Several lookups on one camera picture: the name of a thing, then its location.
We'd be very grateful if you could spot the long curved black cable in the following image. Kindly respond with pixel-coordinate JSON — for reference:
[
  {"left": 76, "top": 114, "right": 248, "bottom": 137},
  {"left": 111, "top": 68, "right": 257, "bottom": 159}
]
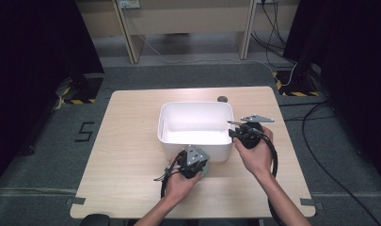
[{"left": 301, "top": 101, "right": 381, "bottom": 226}]

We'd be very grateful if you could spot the black curtain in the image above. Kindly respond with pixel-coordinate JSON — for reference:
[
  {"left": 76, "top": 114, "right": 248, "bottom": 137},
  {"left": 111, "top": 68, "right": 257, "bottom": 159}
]
[
  {"left": 283, "top": 0, "right": 381, "bottom": 180},
  {"left": 0, "top": 0, "right": 105, "bottom": 189}
]

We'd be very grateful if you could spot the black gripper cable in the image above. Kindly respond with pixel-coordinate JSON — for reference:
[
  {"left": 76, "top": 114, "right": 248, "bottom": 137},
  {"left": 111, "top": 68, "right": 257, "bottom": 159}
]
[
  {"left": 153, "top": 150, "right": 187, "bottom": 200},
  {"left": 246, "top": 124, "right": 285, "bottom": 226}
]

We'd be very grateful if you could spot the straight black floor cable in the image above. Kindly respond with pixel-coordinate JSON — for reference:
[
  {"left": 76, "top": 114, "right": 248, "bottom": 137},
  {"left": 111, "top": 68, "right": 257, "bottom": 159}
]
[
  {"left": 278, "top": 100, "right": 330, "bottom": 107},
  {"left": 283, "top": 114, "right": 337, "bottom": 122}
]

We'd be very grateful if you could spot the person's right hand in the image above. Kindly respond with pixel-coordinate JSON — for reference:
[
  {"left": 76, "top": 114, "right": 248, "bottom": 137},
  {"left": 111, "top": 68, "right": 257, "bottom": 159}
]
[{"left": 233, "top": 125, "right": 276, "bottom": 182}]

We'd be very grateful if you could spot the person's left hand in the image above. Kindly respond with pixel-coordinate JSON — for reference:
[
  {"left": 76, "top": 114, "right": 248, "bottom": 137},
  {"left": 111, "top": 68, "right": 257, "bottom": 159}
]
[{"left": 164, "top": 158, "right": 203, "bottom": 206}]

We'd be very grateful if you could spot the black cable bundle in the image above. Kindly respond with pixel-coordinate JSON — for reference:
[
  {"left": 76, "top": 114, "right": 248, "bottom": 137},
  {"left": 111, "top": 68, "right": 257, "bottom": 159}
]
[{"left": 249, "top": 0, "right": 299, "bottom": 67}]

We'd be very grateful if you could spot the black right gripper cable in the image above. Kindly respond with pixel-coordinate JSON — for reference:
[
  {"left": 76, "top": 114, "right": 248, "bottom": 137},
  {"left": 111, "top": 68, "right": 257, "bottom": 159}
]
[{"left": 246, "top": 124, "right": 285, "bottom": 226}]

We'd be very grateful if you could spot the white power strip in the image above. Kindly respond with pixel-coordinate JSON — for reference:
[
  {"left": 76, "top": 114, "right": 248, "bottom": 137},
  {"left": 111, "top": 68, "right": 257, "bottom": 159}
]
[{"left": 118, "top": 0, "right": 141, "bottom": 9}]

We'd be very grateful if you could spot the black stand base striped tape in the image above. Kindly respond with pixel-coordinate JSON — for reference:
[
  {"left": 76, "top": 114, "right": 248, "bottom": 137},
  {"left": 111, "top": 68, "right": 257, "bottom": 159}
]
[
  {"left": 55, "top": 73, "right": 104, "bottom": 106},
  {"left": 272, "top": 70, "right": 321, "bottom": 98}
]

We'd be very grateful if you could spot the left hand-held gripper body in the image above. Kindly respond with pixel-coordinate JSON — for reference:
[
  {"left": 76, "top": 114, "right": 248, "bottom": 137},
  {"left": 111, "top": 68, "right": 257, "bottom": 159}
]
[{"left": 178, "top": 144, "right": 209, "bottom": 180}]

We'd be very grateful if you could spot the white plastic bin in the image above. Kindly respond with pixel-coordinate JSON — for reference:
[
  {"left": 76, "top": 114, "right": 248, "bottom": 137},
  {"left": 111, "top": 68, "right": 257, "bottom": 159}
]
[{"left": 157, "top": 101, "right": 235, "bottom": 163}]

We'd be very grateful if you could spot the short white cable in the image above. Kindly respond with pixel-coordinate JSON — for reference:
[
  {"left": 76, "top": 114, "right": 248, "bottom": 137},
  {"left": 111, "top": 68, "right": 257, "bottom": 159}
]
[{"left": 280, "top": 62, "right": 298, "bottom": 89}]

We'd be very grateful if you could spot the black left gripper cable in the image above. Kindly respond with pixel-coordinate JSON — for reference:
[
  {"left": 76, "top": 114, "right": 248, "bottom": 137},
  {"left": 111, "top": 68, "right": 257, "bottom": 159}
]
[{"left": 153, "top": 150, "right": 187, "bottom": 200}]

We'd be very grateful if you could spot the grey tape piece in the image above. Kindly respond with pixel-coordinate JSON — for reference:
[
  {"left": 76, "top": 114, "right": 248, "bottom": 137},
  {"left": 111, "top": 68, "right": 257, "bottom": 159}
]
[
  {"left": 65, "top": 196, "right": 87, "bottom": 206},
  {"left": 299, "top": 198, "right": 325, "bottom": 211}
]

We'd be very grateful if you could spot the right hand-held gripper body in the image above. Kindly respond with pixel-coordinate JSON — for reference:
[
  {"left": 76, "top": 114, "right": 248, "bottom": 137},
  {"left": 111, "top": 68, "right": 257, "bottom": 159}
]
[{"left": 227, "top": 114, "right": 276, "bottom": 151}]

